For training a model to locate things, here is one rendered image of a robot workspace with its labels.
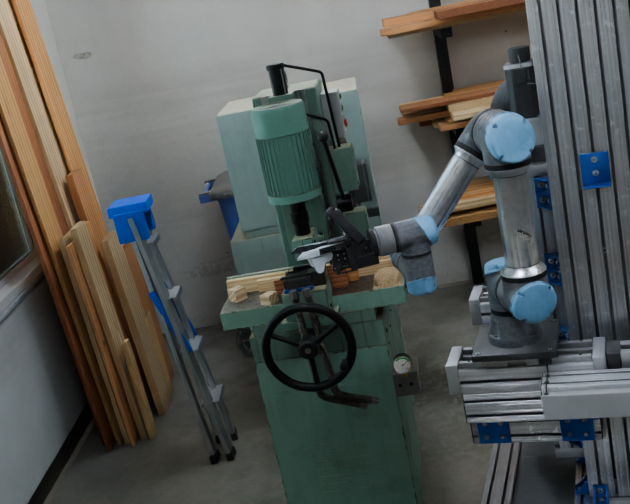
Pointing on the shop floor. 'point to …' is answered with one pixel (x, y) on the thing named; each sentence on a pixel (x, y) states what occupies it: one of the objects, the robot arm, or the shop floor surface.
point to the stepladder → (141, 216)
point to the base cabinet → (345, 431)
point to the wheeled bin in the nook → (221, 190)
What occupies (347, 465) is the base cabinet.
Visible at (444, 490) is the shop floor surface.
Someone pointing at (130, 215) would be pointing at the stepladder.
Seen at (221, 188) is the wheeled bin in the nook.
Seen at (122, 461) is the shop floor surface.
